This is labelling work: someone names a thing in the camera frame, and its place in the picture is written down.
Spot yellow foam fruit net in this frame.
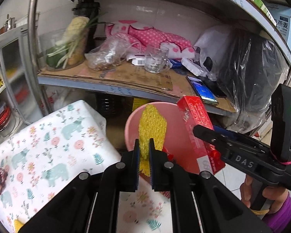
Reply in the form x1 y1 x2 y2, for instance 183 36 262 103
139 104 167 177

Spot glass mug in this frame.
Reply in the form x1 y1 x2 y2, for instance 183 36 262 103
144 45 171 74

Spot red white carton box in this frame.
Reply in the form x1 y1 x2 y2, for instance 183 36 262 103
177 96 225 175

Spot metal shelf rack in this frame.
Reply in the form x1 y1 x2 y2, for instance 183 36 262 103
28 0 291 103

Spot grey kitchen cabinet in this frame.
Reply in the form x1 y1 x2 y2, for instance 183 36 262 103
0 25 42 144

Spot clear bag on shelf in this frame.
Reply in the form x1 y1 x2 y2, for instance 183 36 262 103
84 33 132 71

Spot pink polka dot cloth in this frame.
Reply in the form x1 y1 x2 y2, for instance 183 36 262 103
105 20 195 59

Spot right hand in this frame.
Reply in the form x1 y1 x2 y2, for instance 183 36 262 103
240 175 289 214

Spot pink plastic trash bin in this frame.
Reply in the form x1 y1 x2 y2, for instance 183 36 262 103
125 102 200 174

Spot black phone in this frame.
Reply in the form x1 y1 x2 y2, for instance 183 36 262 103
201 77 227 98

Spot floral bear tablecloth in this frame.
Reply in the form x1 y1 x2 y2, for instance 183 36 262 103
0 99 173 233

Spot cardboard shelf liner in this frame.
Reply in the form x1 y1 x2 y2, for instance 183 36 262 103
37 60 238 113

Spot white plastic bag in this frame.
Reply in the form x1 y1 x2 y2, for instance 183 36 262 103
194 25 234 81

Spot blue white small box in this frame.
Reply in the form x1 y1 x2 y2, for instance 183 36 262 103
169 59 183 69

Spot smartphone with blue screen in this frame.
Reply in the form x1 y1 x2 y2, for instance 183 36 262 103
187 76 219 106

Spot large black plastic bag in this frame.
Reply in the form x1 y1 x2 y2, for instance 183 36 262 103
217 29 289 134

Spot red plastic snack bag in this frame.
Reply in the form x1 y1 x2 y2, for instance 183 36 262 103
162 147 174 162

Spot vegetables with green onions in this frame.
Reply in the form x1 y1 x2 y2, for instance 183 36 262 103
39 13 103 71

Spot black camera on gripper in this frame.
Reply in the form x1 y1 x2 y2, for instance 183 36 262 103
270 84 291 165

